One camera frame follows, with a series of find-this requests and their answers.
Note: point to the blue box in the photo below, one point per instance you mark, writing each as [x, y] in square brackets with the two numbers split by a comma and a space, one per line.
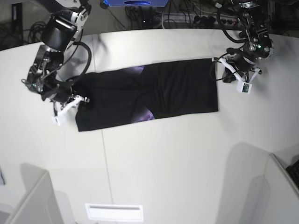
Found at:
[136, 3]

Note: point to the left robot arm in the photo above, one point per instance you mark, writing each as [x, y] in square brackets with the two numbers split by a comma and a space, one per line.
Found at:
[250, 16]

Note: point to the white desk partition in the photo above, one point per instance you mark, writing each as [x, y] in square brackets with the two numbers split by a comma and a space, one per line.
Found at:
[38, 205]
[273, 197]

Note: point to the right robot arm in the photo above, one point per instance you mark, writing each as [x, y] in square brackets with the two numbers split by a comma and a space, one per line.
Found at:
[60, 33]

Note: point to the white cable grommet plate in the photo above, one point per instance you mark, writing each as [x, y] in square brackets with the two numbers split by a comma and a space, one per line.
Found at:
[114, 213]

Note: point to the white desk partition left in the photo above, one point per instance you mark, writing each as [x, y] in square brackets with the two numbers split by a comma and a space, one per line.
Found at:
[38, 205]

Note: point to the black keyboard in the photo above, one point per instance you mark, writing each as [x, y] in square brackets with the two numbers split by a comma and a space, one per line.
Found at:
[293, 171]

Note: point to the black T-shirt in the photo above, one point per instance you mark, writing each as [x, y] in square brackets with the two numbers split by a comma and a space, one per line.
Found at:
[141, 93]

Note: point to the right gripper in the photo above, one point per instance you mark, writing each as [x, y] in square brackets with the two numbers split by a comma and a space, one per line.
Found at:
[44, 83]

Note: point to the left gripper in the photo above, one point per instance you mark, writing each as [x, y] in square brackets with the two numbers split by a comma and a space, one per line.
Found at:
[241, 65]

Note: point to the white desk partition right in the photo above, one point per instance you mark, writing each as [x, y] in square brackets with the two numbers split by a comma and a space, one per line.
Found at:
[273, 197]

